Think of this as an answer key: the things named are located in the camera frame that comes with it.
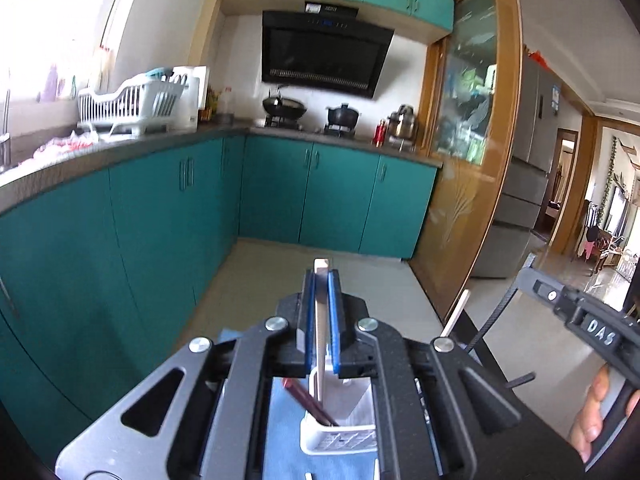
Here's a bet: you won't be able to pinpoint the person's right hand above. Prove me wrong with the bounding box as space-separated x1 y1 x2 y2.
570 364 615 457

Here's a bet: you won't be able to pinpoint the grey kitchen countertop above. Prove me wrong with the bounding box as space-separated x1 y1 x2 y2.
0 119 443 216

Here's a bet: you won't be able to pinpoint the stainless steel pot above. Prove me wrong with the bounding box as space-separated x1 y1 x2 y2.
387 105 418 140

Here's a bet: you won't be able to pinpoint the blue striped towel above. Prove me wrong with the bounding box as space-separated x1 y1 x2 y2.
217 327 382 480

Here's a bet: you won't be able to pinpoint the white dish rack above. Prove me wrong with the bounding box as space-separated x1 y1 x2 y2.
77 74 188 136

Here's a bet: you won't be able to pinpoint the black wok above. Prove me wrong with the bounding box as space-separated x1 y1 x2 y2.
262 85 308 118

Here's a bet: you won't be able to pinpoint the kitchen window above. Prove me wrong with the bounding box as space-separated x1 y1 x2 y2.
0 0 136 126

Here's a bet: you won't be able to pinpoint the green vine garland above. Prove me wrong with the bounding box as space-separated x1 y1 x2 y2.
600 135 622 226

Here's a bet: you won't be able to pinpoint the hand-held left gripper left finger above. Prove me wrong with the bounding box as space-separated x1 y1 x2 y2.
55 269 321 480

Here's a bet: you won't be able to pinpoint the small dark condiment bottles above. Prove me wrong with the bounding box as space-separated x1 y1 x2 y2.
200 89 221 122

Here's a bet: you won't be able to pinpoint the black lidded pot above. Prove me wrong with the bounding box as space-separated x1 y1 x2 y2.
326 103 361 128

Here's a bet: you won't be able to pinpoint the white lattice utensil holder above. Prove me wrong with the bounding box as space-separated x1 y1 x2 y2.
300 367 378 457

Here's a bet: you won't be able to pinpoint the wooden chair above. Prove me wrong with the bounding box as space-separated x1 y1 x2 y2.
582 200 640 276

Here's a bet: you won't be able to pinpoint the silver refrigerator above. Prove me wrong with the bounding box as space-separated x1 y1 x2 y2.
470 55 561 280

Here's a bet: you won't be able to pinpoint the red white plastic bag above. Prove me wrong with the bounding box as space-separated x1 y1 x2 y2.
32 130 96 158

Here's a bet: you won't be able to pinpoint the wooden framed glass sliding door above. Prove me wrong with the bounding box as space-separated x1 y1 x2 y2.
410 0 526 321

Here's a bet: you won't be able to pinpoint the gas stove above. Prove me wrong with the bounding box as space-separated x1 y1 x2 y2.
252 116 361 137

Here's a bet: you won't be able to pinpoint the steel faucet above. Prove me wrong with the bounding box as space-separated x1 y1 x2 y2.
0 67 13 166

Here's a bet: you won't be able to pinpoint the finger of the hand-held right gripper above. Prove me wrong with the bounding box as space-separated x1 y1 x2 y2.
515 269 562 310

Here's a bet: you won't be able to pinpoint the black range hood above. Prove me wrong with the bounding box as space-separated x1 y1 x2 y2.
261 2 396 100

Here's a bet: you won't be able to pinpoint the white cutting board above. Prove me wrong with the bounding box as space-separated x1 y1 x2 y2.
172 66 208 128

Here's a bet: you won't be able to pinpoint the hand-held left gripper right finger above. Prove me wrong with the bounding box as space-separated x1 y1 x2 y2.
327 269 587 480

